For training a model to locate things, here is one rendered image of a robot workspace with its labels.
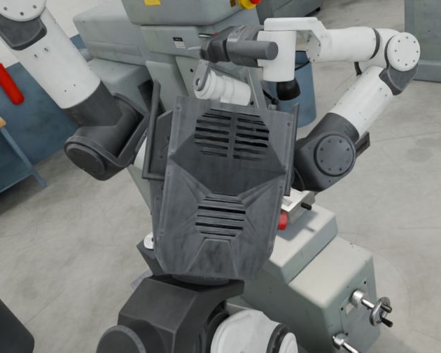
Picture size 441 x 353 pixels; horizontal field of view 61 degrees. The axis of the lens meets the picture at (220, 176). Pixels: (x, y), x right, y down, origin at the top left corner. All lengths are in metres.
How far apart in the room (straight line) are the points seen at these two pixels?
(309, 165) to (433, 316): 1.69
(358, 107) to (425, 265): 1.77
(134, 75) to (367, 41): 0.95
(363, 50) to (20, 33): 0.64
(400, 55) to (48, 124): 4.97
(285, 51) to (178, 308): 0.52
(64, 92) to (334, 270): 1.20
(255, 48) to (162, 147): 0.26
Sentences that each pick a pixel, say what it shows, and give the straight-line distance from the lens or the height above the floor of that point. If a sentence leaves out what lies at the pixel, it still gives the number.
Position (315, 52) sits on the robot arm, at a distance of 0.85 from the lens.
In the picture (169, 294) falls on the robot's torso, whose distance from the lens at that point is 0.70.
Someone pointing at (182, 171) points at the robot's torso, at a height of 1.66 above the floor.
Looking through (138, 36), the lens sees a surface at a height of 1.69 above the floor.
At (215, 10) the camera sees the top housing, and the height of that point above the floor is 1.76.
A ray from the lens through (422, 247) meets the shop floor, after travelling 2.61.
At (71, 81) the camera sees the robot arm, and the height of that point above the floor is 1.81.
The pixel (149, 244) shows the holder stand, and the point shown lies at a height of 1.13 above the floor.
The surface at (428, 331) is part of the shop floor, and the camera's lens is 2.29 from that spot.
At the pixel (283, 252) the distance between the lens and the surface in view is 1.50.
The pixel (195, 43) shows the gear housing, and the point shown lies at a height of 1.68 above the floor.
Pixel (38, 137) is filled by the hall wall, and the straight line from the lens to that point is 5.50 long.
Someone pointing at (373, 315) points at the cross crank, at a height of 0.67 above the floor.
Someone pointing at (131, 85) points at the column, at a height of 1.51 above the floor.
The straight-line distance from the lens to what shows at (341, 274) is 1.55.
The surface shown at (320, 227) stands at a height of 0.85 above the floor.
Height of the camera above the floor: 1.97
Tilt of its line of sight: 34 degrees down
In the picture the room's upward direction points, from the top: 21 degrees counter-clockwise
